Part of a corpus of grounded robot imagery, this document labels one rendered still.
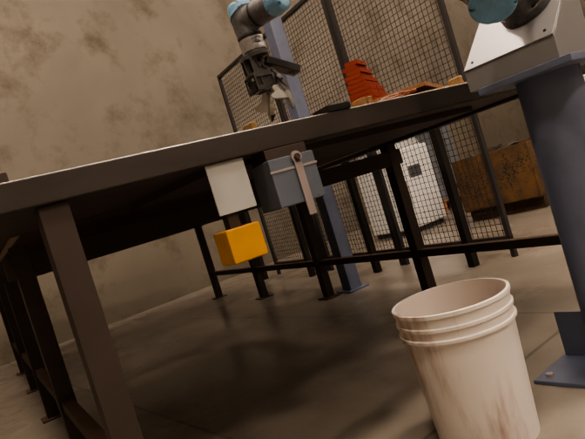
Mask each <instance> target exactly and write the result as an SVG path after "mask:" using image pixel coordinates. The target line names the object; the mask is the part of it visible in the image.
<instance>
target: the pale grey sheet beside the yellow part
mask: <svg viewBox="0 0 585 439"><path fill-rule="evenodd" d="M205 172H206V175H207V178H208V180H209V184H210V187H211V189H212V195H213V198H214V200H215V203H216V206H217V209H218V212H219V217H220V216H224V215H227V214H229V213H235V212H237V211H241V210H244V209H246V208H250V207H253V206H256V205H257V203H256V200H255V198H254V195H253V191H252V187H251V184H250V180H249V178H248V175H247V172H246V168H245V164H244V161H243V158H239V159H232V160H228V161H225V162H221V163H217V164H214V165H208V166H205Z"/></svg>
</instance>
